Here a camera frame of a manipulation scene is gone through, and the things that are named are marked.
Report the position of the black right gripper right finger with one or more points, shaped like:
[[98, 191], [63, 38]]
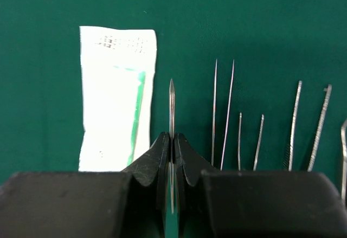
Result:
[[215, 203]]

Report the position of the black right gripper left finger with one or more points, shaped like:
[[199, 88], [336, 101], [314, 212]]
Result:
[[128, 203]]

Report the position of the thin steel tweezers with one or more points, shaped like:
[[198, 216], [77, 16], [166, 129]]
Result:
[[305, 131], [172, 134], [221, 105], [248, 145]]

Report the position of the white suture packet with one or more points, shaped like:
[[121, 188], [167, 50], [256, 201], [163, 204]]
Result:
[[117, 71]]

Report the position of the dark green surgical cloth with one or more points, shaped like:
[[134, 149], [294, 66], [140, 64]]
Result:
[[274, 43]]

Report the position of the steel scissors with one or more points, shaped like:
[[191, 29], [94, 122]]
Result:
[[344, 163]]

